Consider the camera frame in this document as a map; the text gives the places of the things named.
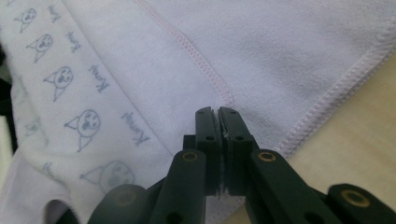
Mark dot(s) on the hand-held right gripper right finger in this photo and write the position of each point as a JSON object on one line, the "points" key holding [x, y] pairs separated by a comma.
{"points": [[249, 161]]}

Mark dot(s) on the white printed towel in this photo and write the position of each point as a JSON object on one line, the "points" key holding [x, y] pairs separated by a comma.
{"points": [[249, 46]]}

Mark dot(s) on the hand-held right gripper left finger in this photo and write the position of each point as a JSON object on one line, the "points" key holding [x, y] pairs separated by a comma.
{"points": [[186, 174]]}

